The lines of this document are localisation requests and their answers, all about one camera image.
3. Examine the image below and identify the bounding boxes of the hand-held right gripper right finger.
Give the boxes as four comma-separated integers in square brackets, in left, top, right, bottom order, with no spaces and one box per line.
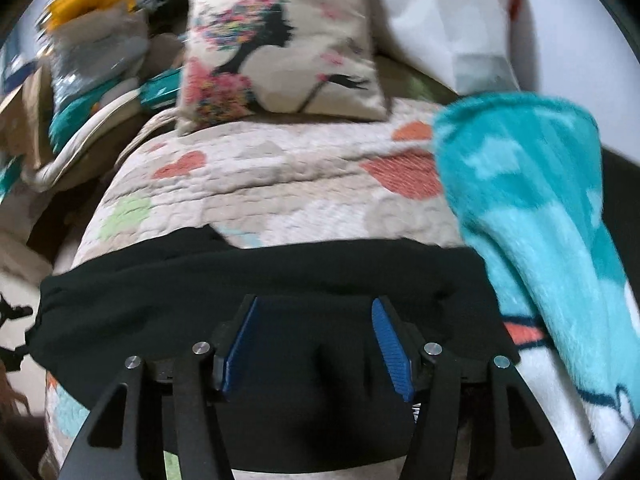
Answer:
[371,296,586,480]

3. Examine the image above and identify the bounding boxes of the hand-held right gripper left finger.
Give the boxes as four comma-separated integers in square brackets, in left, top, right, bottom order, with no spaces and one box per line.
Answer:
[59,295,260,480]

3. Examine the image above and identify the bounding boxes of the black pants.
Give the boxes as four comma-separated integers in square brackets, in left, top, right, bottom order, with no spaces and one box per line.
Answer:
[25,226,521,472]

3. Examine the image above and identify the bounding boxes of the heart patterned quilt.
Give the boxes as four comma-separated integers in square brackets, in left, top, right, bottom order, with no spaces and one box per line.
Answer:
[39,97,608,480]

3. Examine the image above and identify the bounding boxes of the teal fleece blanket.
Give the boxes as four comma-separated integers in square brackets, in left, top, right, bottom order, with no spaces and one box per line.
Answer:
[431,91,640,476]

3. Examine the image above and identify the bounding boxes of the beige cushion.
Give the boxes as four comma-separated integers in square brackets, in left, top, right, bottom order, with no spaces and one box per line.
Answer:
[20,87,181,193]

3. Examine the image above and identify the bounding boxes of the floral silhouette printed pillow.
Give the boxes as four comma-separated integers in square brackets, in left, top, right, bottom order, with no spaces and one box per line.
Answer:
[176,0,392,136]

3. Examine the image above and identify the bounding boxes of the white pillow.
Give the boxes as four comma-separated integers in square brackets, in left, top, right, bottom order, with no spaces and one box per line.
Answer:
[362,0,526,96]

